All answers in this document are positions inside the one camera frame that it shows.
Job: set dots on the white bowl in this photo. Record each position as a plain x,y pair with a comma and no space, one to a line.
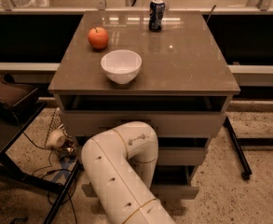
122,65

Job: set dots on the grey drawer cabinet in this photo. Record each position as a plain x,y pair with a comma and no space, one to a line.
183,69

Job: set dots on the brown pouch on table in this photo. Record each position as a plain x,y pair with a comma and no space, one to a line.
16,97

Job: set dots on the black side table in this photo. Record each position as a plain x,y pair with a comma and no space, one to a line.
10,131

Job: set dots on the black metal frame leg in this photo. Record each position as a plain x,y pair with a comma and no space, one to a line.
246,170

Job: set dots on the dark soda can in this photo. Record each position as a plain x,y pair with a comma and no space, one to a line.
157,8

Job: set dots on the wire mesh basket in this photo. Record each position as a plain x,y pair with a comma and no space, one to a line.
67,150

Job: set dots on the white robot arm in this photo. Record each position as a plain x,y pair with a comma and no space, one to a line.
120,164

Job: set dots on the red apple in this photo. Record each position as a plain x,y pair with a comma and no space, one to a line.
98,37

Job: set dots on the white round device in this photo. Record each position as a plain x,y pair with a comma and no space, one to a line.
56,139

